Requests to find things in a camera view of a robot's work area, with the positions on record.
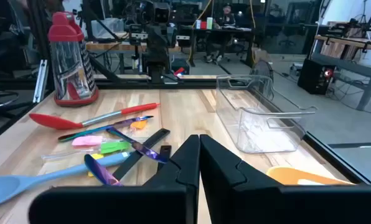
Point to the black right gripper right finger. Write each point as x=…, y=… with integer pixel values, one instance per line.
x=266, y=205

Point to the iridescent purple spoon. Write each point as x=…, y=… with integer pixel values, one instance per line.
x=100, y=171

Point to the black computer tower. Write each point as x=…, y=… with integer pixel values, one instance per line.
x=313, y=77

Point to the metal spoon green inside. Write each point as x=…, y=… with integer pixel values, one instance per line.
x=79, y=134

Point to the red cup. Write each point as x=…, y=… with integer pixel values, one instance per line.
x=203, y=25

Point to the wooden table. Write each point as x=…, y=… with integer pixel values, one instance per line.
x=110, y=46

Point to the grey ladle spoon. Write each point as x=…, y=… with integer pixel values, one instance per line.
x=5, y=188

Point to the red-topped metal box grater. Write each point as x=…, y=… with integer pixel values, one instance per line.
x=70, y=68

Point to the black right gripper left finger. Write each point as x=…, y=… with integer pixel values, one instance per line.
x=126, y=205

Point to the aluminium rail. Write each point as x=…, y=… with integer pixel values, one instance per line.
x=40, y=84

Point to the yellow plastic bin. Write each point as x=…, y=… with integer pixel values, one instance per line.
x=285, y=175

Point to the person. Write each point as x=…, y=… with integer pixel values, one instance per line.
x=226, y=18

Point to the white cup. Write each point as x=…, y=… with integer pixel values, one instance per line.
x=198, y=24

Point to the wooden workbench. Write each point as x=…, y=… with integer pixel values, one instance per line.
x=347, y=42

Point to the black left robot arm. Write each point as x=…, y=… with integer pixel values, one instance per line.
x=157, y=46

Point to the clear plastic bin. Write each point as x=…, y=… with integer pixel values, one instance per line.
x=260, y=137

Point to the black desk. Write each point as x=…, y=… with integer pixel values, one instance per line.
x=223, y=30

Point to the iridescent purple cutlery piece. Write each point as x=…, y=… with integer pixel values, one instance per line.
x=148, y=153

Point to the green cup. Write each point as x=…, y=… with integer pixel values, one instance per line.
x=209, y=23

